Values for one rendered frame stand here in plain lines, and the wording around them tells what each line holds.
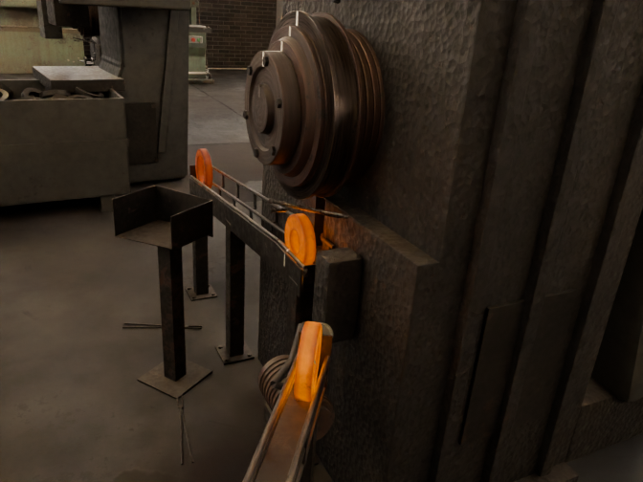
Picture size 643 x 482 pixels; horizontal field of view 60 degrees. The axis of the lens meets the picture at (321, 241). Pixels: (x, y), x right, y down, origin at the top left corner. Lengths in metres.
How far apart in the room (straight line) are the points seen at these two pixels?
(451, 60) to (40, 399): 1.81
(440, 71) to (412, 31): 0.13
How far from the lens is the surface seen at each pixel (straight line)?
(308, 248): 1.54
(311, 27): 1.39
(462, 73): 1.16
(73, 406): 2.25
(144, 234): 2.03
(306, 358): 1.08
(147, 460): 1.99
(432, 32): 1.25
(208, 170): 2.53
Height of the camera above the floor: 1.37
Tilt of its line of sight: 23 degrees down
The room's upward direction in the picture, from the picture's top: 4 degrees clockwise
